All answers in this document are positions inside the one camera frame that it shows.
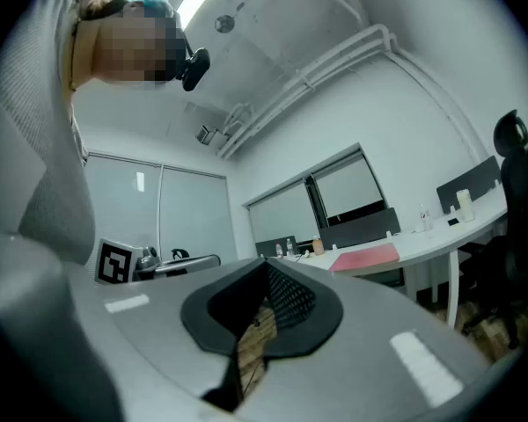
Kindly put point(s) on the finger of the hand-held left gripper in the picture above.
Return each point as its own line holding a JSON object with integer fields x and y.
{"x": 193, "y": 263}

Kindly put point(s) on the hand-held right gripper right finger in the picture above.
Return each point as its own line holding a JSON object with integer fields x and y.
{"x": 356, "y": 350}

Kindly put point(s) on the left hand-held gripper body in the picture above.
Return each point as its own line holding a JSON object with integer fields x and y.
{"x": 114, "y": 262}

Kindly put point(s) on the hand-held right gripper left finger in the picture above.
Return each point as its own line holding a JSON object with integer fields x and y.
{"x": 167, "y": 323}

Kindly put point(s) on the grey roller blind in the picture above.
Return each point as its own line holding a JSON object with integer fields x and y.
{"x": 193, "y": 218}
{"x": 286, "y": 216}
{"x": 349, "y": 187}
{"x": 123, "y": 205}

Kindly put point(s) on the dark grey desk divider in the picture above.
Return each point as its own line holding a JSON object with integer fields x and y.
{"x": 471, "y": 183}
{"x": 361, "y": 229}
{"x": 270, "y": 246}

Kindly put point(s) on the clear water bottle red label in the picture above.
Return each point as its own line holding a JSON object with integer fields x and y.
{"x": 279, "y": 249}
{"x": 424, "y": 220}
{"x": 290, "y": 246}

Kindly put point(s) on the small white charger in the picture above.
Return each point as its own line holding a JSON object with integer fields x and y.
{"x": 305, "y": 255}

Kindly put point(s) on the orange drink bottle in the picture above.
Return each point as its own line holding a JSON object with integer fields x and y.
{"x": 318, "y": 246}

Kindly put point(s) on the white desk leg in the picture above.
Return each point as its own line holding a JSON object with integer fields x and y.
{"x": 453, "y": 288}

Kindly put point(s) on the grey ceiling junction box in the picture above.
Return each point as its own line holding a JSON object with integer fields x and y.
{"x": 207, "y": 134}

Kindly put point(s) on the grey knit shirt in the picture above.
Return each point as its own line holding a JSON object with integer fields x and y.
{"x": 39, "y": 147}

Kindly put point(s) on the black phone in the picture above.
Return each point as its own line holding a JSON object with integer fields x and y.
{"x": 453, "y": 222}

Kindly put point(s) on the white cup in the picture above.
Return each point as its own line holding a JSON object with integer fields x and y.
{"x": 465, "y": 207}

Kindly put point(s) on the person's head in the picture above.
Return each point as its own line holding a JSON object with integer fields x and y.
{"x": 123, "y": 46}

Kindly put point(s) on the black office chair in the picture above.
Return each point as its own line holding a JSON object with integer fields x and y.
{"x": 517, "y": 200}

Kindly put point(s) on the white ceiling pipes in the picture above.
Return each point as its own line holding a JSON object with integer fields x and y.
{"x": 325, "y": 66}

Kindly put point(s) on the round ceiling detector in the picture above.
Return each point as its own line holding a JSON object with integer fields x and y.
{"x": 224, "y": 23}

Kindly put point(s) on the black head-mounted camera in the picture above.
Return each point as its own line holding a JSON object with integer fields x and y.
{"x": 195, "y": 68}

